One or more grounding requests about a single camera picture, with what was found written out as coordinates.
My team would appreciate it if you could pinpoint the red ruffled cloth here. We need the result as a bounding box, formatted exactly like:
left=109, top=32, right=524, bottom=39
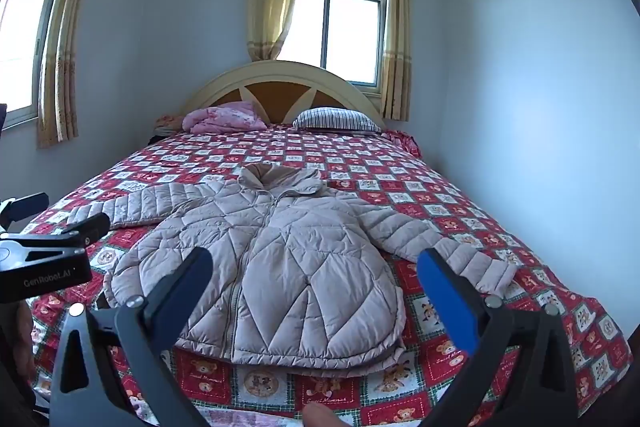
left=382, top=129, right=423, bottom=158

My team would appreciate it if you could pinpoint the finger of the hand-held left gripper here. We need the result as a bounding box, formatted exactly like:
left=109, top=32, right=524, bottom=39
left=30, top=213, right=111, bottom=253
left=0, top=192, right=49, bottom=233

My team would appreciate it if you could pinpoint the striped pillow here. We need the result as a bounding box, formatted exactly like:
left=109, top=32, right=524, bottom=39
left=292, top=107, right=383, bottom=134

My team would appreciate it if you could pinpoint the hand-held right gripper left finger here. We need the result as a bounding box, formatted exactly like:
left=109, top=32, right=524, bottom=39
left=50, top=247, right=215, bottom=427

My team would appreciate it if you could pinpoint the beige quilted puffer jacket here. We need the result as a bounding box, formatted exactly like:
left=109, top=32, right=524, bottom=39
left=67, top=163, right=518, bottom=378

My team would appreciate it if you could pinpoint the sliding window behind headboard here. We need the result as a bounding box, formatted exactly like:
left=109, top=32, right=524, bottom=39
left=277, top=0, right=388, bottom=88

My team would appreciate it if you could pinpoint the cream wooden headboard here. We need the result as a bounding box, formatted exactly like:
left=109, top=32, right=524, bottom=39
left=182, top=61, right=386, bottom=128

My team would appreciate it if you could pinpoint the person's right hand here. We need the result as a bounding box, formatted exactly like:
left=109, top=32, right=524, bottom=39
left=304, top=402, right=346, bottom=427

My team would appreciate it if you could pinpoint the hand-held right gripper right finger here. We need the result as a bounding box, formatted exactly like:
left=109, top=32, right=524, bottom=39
left=416, top=248, right=578, bottom=427

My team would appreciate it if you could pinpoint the orange patterned cloth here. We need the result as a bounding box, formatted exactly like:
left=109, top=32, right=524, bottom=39
left=154, top=113, right=187, bottom=132

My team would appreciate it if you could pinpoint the pink folded blanket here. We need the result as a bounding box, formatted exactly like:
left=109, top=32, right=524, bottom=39
left=182, top=102, right=268, bottom=134

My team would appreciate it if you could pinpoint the red patchwork bear bedsheet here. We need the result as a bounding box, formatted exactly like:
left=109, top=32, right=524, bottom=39
left=22, top=127, right=633, bottom=427

